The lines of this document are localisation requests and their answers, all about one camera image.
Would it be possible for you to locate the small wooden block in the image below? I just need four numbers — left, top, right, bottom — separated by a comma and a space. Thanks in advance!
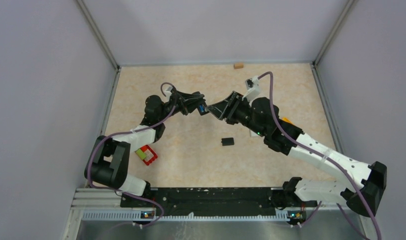
233, 62, 244, 70

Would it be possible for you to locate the red toy basket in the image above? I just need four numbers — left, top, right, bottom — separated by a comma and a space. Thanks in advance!
138, 145, 158, 166

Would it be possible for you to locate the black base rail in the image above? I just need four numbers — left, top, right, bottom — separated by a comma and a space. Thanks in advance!
120, 187, 318, 217

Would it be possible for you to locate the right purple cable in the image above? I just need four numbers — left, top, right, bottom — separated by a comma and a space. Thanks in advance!
257, 71, 383, 240

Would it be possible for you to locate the yellow triangle frame toy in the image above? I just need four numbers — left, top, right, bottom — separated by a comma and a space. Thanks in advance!
282, 117, 293, 124

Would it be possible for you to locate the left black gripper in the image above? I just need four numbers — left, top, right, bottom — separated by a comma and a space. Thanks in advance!
158, 90, 205, 122

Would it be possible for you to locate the green block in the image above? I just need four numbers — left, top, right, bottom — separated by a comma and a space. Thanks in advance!
135, 149, 147, 161

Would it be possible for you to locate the black battery cover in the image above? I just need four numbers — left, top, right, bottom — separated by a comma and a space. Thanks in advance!
221, 137, 235, 146

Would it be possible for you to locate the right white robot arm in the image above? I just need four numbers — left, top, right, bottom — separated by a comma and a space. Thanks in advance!
207, 91, 388, 217

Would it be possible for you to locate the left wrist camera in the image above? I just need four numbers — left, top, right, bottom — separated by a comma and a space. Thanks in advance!
163, 86, 176, 99

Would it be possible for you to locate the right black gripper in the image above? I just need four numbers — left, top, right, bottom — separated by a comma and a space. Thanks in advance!
206, 91, 267, 137

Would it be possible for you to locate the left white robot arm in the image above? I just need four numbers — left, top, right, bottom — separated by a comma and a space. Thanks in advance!
84, 87, 206, 207

